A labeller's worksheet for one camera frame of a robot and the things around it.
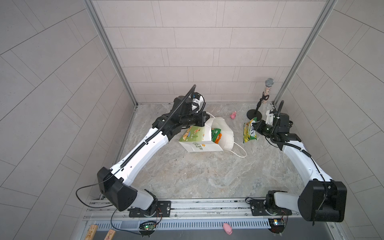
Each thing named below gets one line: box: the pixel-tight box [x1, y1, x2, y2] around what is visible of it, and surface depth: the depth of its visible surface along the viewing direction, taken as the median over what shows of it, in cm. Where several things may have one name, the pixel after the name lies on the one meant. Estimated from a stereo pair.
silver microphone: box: [262, 77, 275, 104], surface depth 89 cm
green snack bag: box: [211, 128, 222, 144], surface depth 91 cm
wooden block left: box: [84, 224, 98, 240], surface depth 65 cm
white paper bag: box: [178, 117, 235, 152], surface depth 83 cm
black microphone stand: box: [247, 91, 270, 121], surface depth 109 cm
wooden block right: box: [104, 229, 116, 240], surface depth 65 cm
